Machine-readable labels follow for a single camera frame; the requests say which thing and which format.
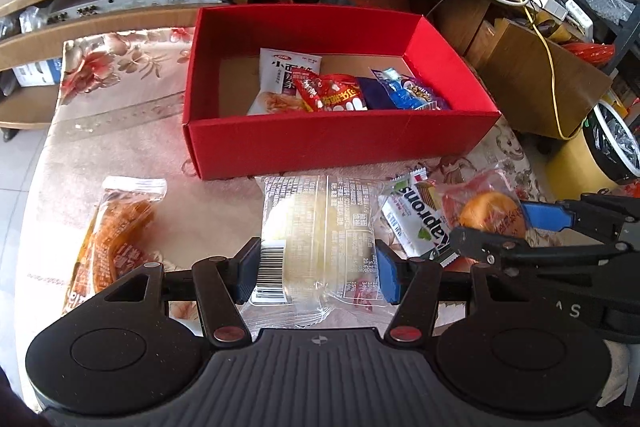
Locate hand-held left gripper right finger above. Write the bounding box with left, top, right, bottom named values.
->
left=375, top=239, right=528, bottom=350

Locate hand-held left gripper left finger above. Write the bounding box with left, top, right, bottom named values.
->
left=102, top=237, right=263, bottom=350

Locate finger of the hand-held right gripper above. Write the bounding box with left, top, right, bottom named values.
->
left=520, top=192, right=640, bottom=236
left=449, top=227, right=532, bottom=265

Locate orange bun packet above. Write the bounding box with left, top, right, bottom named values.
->
left=440, top=172, right=531, bottom=265

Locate green white wafer packet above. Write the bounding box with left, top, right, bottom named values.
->
left=378, top=172, right=457, bottom=265

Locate clear cream bread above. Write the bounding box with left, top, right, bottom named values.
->
left=248, top=174, right=396, bottom=325

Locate orange brown snack packet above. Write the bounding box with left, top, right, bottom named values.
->
left=62, top=177, right=168, bottom=315

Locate red cardboard box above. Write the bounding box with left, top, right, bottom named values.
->
left=181, top=4, right=502, bottom=181

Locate light blue snack packet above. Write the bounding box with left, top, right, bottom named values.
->
left=370, top=67, right=451, bottom=111

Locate dark blue snack packet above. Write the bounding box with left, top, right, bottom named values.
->
left=356, top=77, right=401, bottom=110

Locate red paw print snack packet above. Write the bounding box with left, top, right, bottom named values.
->
left=292, top=74, right=369, bottom=114

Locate white snack packet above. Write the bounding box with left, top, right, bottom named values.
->
left=246, top=48, right=323, bottom=116

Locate yellow trash bin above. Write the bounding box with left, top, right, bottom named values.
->
left=545, top=99, right=640, bottom=188

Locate brown cardboard box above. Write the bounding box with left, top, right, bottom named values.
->
left=480, top=19, right=613, bottom=140

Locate floral tablecloth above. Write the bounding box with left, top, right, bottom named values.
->
left=22, top=27, right=556, bottom=338

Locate red plastic bag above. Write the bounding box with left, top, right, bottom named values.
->
left=565, top=42, right=616, bottom=68

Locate white printed carton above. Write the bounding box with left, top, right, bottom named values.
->
left=12, top=57, right=63, bottom=88

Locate silver set-top box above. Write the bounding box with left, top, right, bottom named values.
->
left=45, top=0, right=223, bottom=20

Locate yellow cable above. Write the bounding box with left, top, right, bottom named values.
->
left=385, top=0, right=591, bottom=140

